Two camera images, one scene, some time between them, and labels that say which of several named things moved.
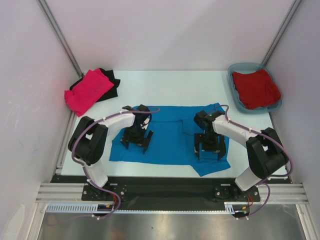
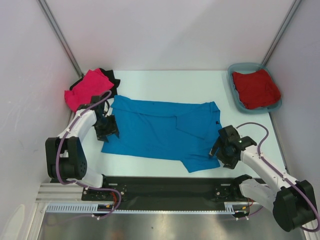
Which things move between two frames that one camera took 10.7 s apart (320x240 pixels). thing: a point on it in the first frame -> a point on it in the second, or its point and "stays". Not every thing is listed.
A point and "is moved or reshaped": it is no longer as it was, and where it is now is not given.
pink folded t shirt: x=91 y=87 stays
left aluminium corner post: x=46 y=10 stays
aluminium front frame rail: x=278 y=192 stays
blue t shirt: x=174 y=128 is moved or reshaped
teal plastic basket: x=247 y=68 stays
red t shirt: x=256 y=90 stays
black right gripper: x=220 y=146 -> x=229 y=162
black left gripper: x=142 y=141 -> x=102 y=135
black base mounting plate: x=167 y=190 stays
